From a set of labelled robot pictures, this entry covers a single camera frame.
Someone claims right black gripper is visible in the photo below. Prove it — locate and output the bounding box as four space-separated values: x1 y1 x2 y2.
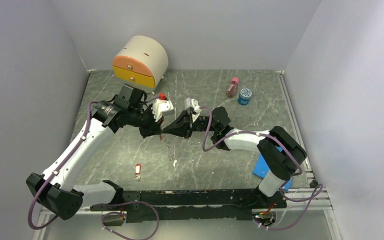
162 110 218 140

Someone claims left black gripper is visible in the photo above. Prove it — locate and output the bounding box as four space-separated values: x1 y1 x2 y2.
127 103 165 139

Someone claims key with red label fob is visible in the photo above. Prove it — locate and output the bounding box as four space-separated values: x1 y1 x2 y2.
134 163 142 182

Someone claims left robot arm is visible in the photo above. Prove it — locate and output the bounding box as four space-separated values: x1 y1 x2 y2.
26 84 175 230

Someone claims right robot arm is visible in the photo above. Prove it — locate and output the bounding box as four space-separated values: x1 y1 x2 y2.
162 107 307 208

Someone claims round beige drawer box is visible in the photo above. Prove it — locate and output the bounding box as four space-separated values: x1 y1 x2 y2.
112 35 169 93

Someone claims pink capped brown vial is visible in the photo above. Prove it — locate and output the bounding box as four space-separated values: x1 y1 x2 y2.
226 77 239 98

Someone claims blue round tin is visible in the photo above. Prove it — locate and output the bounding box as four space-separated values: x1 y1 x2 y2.
237 88 252 106

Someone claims blue foam sheet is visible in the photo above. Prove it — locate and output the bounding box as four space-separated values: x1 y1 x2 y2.
253 155 292 191

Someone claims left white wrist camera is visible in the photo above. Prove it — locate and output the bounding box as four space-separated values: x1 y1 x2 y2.
151 93 175 123

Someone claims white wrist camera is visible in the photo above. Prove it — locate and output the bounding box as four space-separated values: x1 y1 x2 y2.
151 93 175 123
184 97 201 116

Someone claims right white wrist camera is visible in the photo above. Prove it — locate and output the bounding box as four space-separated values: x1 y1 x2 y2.
184 97 201 116

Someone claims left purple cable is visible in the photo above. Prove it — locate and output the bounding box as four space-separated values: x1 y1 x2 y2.
27 96 160 240

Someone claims purple cable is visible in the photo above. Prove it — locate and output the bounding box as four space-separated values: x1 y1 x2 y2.
27 96 160 240
201 105 324 232

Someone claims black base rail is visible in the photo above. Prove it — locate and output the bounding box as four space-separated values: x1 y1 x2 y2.
89 188 287 223

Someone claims aluminium frame rail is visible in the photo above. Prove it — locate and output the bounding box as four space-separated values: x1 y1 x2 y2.
45 188 333 222

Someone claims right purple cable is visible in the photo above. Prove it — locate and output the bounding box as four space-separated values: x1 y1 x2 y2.
201 105 324 232

